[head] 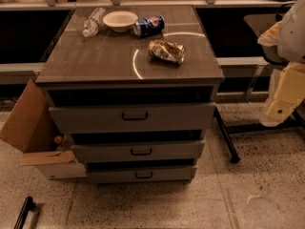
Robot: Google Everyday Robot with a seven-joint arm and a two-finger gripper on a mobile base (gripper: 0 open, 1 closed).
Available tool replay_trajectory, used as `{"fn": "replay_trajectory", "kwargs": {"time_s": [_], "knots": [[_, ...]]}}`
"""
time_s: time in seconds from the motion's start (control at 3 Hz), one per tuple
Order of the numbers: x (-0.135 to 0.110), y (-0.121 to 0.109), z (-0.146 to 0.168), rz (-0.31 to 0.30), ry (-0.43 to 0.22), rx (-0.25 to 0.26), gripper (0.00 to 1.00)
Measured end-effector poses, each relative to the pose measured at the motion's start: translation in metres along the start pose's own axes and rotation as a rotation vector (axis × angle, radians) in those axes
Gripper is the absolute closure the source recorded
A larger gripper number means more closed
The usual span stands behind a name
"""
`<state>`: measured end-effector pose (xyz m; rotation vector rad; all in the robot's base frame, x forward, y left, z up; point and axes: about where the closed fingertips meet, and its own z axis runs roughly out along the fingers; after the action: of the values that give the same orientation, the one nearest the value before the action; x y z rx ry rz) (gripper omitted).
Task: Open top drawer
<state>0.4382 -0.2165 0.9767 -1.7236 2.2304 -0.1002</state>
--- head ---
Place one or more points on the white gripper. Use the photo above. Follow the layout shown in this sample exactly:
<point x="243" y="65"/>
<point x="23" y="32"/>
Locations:
<point x="293" y="35"/>

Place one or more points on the grey top drawer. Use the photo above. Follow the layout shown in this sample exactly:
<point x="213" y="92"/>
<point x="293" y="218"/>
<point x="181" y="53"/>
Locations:
<point x="132" y="118"/>

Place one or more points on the grey drawer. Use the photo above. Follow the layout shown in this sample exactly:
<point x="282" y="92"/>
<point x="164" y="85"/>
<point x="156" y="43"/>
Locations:
<point x="132" y="118"/>
<point x="146" y="174"/>
<point x="138" y="151"/>

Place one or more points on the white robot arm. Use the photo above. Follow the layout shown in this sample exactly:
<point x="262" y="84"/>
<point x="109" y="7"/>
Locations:
<point x="288" y="36"/>

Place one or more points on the grey middle drawer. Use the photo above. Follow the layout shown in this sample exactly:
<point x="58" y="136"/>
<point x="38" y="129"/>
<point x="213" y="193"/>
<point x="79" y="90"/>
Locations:
<point x="138" y="151"/>

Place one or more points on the grey three-drawer cabinet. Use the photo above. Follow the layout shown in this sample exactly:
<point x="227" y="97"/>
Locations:
<point x="113" y="69"/>

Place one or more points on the grey bottom drawer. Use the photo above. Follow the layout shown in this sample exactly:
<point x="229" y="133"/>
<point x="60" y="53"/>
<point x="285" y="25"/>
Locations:
<point x="146" y="174"/>

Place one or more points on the black chair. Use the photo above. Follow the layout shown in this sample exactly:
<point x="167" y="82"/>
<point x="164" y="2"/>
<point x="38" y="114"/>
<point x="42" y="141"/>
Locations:
<point x="263" y="26"/>

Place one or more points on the black table leg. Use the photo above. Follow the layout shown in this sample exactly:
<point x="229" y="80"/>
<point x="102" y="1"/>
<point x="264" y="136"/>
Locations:
<point x="234" y="155"/>

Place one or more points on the blue Pepsi can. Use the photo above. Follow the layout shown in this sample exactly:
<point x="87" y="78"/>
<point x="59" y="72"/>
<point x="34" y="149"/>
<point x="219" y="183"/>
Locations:
<point x="148" y="26"/>

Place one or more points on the white paper bowl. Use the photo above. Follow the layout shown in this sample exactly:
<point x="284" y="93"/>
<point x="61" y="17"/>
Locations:
<point x="120" y="21"/>

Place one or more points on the clear plastic water bottle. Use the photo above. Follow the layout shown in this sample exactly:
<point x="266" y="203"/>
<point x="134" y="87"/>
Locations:
<point x="94" y="23"/>

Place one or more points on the brown cardboard box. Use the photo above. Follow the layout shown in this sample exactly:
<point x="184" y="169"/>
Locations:
<point x="31" y="130"/>

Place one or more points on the black bar on floor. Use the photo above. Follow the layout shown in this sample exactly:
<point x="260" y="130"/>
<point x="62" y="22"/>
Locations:
<point x="28" y="206"/>

